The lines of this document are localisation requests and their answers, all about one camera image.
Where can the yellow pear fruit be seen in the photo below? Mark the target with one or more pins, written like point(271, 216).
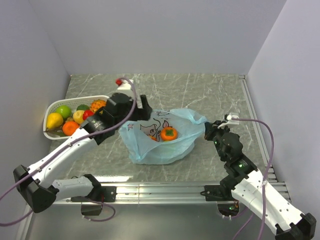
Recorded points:
point(54, 120)

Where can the yellow lemon fruit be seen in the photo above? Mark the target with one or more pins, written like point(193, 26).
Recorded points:
point(78, 116)

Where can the orange round fruit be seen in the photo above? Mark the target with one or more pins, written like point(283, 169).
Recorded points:
point(70, 127)

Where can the green apple fruit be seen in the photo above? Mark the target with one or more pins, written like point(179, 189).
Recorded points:
point(64, 111)

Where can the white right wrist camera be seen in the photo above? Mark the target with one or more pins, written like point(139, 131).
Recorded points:
point(231, 117)

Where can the orange pineapple fruit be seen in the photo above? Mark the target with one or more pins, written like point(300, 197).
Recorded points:
point(97, 104)

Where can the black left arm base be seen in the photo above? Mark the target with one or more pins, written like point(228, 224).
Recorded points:
point(105, 194)

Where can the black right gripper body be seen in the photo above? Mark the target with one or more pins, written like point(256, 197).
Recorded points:
point(216, 134)

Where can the orange persimmon fruit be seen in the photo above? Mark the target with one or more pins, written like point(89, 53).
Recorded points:
point(168, 134)

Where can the light blue printed plastic bag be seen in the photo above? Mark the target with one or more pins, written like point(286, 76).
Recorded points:
point(189, 124)

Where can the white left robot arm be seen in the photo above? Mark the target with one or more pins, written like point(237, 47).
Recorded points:
point(39, 184)

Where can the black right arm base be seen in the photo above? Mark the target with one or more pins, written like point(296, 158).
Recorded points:
point(221, 192)

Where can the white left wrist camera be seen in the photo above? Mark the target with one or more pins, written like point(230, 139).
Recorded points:
point(123, 85)

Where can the dark green lime fruit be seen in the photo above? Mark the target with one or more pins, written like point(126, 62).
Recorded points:
point(83, 107)

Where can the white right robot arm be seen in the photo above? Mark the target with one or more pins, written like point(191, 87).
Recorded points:
point(246, 183)

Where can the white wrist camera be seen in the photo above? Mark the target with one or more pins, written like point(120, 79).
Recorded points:
point(123, 85)
point(231, 117)

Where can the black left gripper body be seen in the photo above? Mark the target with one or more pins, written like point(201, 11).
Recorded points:
point(123, 118)

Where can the white plastic fruit basket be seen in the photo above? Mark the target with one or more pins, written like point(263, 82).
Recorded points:
point(72, 103)

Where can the black box under rail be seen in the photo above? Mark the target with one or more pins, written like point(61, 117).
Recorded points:
point(91, 209)

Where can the aluminium front rail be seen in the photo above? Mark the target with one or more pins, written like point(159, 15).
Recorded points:
point(144, 211)

